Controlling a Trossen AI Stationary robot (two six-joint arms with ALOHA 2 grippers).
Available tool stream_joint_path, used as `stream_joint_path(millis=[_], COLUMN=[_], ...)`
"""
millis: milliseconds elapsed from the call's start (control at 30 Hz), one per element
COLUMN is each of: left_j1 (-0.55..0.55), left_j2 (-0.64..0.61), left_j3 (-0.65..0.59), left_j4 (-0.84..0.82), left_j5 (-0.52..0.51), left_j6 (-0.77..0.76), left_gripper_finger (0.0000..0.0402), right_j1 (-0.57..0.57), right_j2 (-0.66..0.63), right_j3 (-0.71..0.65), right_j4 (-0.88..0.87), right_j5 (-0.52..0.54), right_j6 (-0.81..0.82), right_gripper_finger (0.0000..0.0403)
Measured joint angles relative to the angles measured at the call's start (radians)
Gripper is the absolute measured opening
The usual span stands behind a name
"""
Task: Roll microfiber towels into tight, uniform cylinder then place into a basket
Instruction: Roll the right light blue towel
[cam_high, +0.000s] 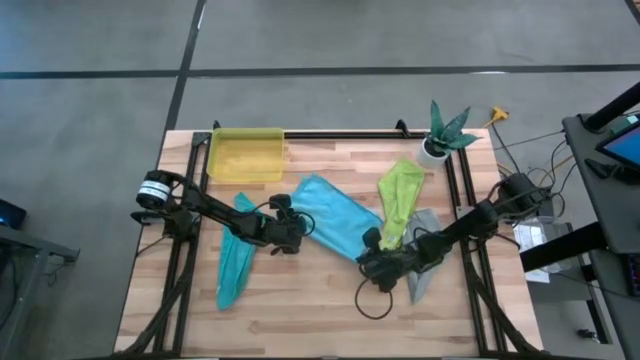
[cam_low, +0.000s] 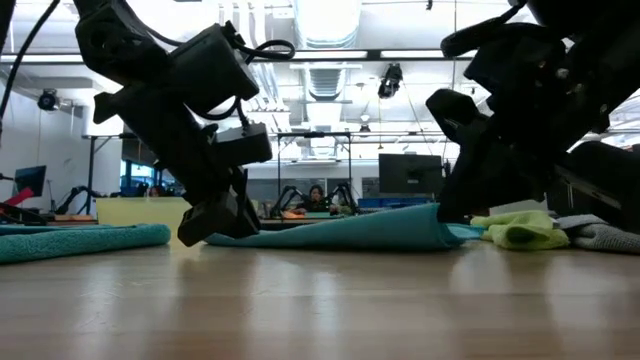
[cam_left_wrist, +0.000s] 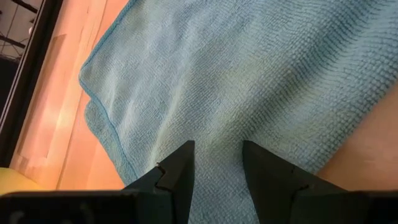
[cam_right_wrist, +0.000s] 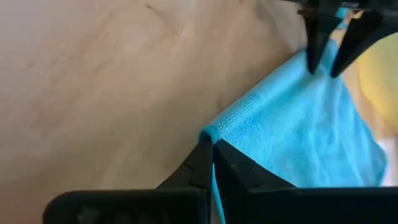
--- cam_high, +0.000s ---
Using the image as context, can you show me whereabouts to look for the clear plastic bag with paper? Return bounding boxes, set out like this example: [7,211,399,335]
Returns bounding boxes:
[513,215,572,285]

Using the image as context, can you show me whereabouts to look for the yellow translucent plastic basket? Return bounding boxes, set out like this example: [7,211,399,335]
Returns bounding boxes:
[206,127,286,184]

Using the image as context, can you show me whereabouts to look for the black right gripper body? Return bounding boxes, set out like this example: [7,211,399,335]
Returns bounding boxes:
[369,243,419,295]

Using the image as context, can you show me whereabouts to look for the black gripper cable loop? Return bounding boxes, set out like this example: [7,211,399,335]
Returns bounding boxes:
[353,277,395,322]

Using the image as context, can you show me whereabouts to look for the lime green microfiber towel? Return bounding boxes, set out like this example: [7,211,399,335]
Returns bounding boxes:
[377,157,427,251]

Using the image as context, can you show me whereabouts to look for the black aluminium table frame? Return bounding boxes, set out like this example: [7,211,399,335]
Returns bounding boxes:
[113,119,546,360]

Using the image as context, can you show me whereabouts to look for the grey side table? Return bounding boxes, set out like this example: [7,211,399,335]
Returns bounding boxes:
[0,224,81,360]

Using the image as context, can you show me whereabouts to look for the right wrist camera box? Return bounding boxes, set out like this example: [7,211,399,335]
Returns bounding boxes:
[362,227,384,251]

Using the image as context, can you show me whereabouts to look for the teal microfiber towel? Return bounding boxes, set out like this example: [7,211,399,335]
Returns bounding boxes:
[214,192,267,311]

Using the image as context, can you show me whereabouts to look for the dark device with blue light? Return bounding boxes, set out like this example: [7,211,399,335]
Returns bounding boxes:
[0,198,28,230]

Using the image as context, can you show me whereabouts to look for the light blue microfiber towel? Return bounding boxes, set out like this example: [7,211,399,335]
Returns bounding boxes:
[290,173,385,264]

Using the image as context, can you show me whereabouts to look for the grey microfiber towel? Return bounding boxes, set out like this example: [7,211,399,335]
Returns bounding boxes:
[405,207,445,305]

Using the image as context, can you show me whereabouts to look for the black equipment cart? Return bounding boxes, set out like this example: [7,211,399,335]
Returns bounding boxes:
[519,82,640,360]

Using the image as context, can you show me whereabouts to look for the snake plant in white pot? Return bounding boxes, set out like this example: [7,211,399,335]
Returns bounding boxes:
[415,99,482,170]

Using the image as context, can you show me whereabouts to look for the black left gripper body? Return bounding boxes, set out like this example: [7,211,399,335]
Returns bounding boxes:
[259,215,300,256]

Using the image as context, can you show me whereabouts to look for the tablet with blue screen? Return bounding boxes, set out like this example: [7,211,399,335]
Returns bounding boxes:
[595,115,640,170]

